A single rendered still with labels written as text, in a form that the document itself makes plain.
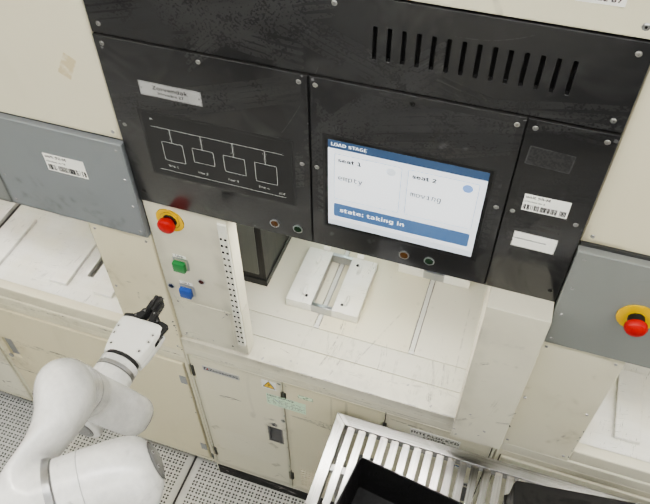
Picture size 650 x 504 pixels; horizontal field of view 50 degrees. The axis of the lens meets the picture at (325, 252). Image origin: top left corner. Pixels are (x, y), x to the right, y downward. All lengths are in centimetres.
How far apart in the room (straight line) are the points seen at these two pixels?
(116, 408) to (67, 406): 29
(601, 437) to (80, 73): 143
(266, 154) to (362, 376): 77
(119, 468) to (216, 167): 61
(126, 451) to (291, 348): 93
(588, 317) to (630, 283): 12
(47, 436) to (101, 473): 10
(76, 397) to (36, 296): 112
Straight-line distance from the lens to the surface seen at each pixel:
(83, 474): 103
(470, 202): 122
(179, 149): 138
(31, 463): 107
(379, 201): 127
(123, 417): 138
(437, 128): 114
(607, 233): 126
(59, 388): 109
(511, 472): 190
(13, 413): 304
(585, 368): 154
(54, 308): 219
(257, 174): 133
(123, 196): 156
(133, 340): 154
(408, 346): 191
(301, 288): 197
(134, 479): 103
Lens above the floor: 245
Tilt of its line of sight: 49 degrees down
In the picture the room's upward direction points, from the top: 1 degrees counter-clockwise
